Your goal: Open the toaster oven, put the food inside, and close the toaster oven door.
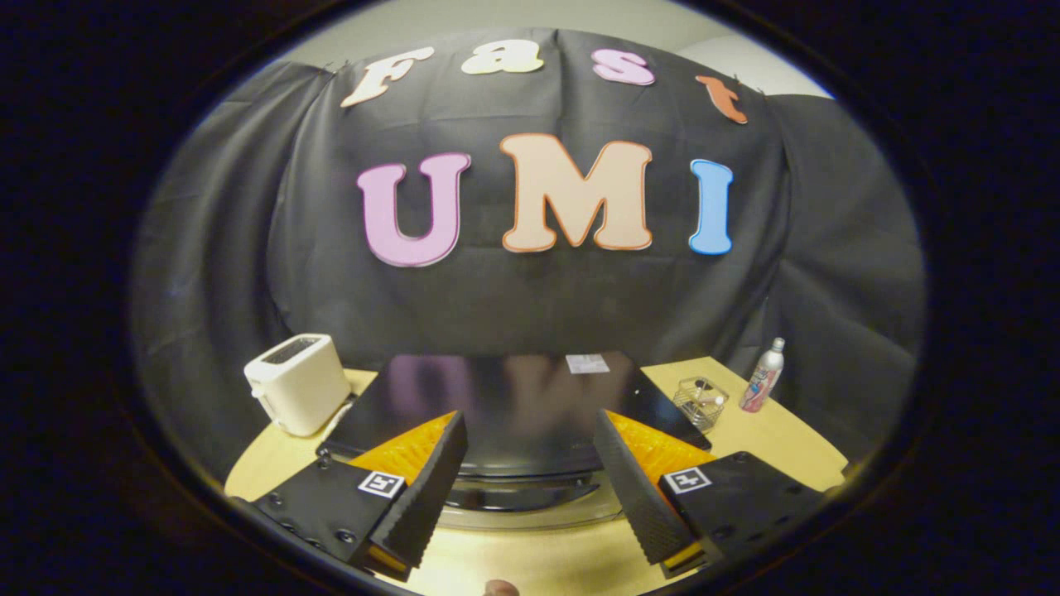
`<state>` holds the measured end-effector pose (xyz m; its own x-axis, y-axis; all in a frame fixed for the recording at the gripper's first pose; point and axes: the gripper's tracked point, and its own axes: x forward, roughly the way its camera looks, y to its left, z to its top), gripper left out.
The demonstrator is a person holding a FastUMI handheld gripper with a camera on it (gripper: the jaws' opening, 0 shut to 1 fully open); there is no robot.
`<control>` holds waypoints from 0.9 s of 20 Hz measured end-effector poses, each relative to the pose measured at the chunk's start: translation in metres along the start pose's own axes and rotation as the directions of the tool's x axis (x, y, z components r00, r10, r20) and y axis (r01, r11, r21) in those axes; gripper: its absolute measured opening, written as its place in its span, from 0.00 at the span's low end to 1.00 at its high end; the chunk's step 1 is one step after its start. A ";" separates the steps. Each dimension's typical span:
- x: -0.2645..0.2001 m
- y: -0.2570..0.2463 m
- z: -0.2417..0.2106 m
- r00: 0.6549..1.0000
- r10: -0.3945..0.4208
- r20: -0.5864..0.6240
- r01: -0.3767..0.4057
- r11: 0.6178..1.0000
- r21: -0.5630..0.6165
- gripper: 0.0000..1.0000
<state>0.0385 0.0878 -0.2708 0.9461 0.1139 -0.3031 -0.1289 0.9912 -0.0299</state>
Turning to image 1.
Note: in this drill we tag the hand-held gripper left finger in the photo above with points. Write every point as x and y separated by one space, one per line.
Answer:
426 488

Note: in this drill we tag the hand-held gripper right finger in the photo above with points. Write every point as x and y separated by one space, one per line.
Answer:
633 488

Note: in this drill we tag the black toaster oven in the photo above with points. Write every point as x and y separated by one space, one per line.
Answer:
513 414

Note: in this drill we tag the white pop-up toaster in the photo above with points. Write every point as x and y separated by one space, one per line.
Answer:
302 389

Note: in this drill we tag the white pink spray bottle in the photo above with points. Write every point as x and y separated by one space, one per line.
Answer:
762 382

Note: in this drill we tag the black backdrop cloth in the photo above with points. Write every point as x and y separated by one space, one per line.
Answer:
513 306

